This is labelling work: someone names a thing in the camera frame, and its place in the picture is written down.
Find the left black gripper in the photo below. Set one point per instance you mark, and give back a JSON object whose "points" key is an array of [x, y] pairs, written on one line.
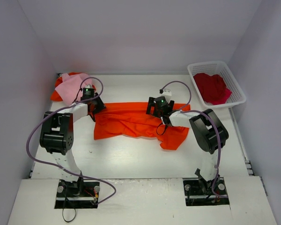
{"points": [[97, 106]]}

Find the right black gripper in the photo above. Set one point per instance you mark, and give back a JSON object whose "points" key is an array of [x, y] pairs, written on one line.
{"points": [[153, 107]]}

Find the orange t shirt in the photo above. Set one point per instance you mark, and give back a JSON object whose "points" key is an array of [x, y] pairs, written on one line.
{"points": [[130, 119], [55, 95]]}

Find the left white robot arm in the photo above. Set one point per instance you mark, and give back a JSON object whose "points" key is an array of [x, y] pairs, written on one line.
{"points": [[57, 133]]}

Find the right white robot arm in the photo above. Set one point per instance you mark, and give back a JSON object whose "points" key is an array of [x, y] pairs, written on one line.
{"points": [[209, 132]]}

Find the pink folded t shirt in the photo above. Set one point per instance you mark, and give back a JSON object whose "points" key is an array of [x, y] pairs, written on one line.
{"points": [[70, 86]]}

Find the orange folded t shirt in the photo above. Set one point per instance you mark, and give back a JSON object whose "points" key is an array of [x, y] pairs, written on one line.
{"points": [[55, 95]]}

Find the red t shirt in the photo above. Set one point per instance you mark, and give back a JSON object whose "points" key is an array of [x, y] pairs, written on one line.
{"points": [[213, 89]]}

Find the white plastic basket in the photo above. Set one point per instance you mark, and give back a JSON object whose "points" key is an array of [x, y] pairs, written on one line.
{"points": [[218, 68]]}

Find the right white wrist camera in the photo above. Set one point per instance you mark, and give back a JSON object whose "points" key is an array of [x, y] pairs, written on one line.
{"points": [[165, 92]]}

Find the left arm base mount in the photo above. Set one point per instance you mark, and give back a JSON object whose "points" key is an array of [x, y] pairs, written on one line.
{"points": [[72, 196]]}

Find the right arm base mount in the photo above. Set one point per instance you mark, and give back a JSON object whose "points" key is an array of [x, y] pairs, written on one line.
{"points": [[199, 192]]}

